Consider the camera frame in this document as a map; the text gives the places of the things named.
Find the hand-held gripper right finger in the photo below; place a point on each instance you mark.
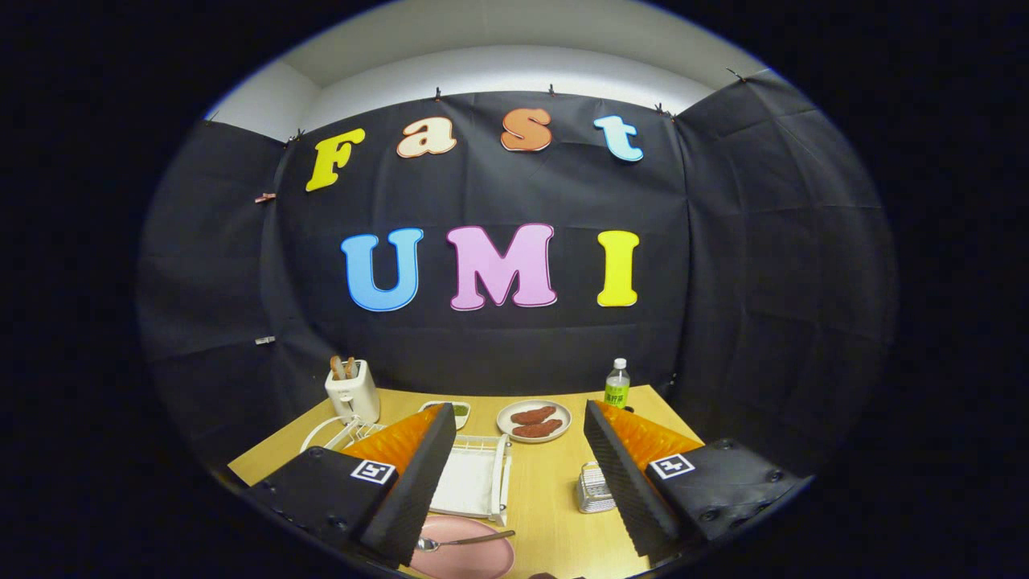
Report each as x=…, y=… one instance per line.
x=623, y=482

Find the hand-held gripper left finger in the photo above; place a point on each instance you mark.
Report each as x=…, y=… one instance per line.
x=418, y=490

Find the pink plate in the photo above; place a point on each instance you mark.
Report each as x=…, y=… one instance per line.
x=466, y=563

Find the white plate with meat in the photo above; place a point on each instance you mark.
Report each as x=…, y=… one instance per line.
x=534, y=439

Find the white divided grain tray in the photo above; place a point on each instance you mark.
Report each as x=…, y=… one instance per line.
x=461, y=412

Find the green label drink bottle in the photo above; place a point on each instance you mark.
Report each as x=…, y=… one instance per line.
x=616, y=390

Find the brown meat piece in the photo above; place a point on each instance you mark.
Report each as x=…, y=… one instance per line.
x=534, y=415
x=539, y=429

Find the white toaster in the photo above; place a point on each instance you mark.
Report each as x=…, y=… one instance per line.
x=354, y=398

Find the toasted bread slice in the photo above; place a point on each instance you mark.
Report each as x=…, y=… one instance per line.
x=351, y=367
x=337, y=368

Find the black backdrop cloth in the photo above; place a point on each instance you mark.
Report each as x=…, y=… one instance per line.
x=748, y=265

